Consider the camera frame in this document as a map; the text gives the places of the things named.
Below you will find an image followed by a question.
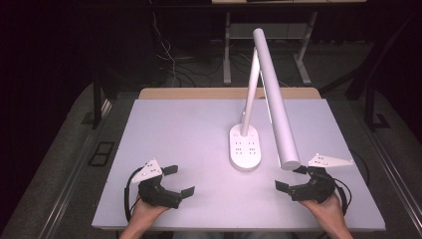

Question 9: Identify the black floor outlet frame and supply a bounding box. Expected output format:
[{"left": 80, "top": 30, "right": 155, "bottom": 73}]
[{"left": 87, "top": 140, "right": 115, "bottom": 167}]

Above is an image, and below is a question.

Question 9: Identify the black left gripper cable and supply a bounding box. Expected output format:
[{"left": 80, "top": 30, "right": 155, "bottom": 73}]
[{"left": 123, "top": 166, "right": 144, "bottom": 223}]

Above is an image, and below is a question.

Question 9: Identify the person's right hand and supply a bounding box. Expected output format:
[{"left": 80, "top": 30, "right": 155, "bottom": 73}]
[{"left": 300, "top": 193, "right": 343, "bottom": 222}]

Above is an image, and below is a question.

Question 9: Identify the white table mat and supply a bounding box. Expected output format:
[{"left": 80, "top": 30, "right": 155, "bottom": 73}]
[{"left": 92, "top": 98, "right": 387, "bottom": 232}]

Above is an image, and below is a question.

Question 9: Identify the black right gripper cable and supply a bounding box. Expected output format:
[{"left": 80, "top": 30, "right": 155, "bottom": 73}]
[{"left": 332, "top": 178, "right": 352, "bottom": 217}]

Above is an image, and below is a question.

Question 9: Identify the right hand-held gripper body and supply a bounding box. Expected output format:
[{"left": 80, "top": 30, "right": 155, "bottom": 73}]
[{"left": 289, "top": 152, "right": 355, "bottom": 204}]

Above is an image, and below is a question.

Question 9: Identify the black metal stand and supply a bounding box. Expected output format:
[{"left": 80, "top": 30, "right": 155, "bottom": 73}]
[
  {"left": 363, "top": 84, "right": 392, "bottom": 132},
  {"left": 82, "top": 78, "right": 112, "bottom": 130}
]

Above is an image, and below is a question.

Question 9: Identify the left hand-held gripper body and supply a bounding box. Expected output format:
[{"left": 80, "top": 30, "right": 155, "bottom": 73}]
[{"left": 130, "top": 158, "right": 183, "bottom": 210}]

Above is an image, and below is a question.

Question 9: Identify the tangle of floor cables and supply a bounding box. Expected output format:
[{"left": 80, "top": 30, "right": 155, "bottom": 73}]
[{"left": 150, "top": 11, "right": 227, "bottom": 88}]

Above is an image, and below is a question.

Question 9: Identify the white desk lamp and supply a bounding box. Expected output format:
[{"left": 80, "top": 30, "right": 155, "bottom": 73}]
[{"left": 228, "top": 28, "right": 302, "bottom": 172}]

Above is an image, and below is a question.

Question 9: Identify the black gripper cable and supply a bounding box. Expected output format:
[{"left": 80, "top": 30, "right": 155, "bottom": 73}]
[
  {"left": 123, "top": 166, "right": 144, "bottom": 223},
  {"left": 332, "top": 178, "right": 352, "bottom": 217}
]

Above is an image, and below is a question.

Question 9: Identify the person's left hand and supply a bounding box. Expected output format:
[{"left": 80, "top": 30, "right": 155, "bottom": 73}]
[{"left": 129, "top": 196, "right": 171, "bottom": 231}]

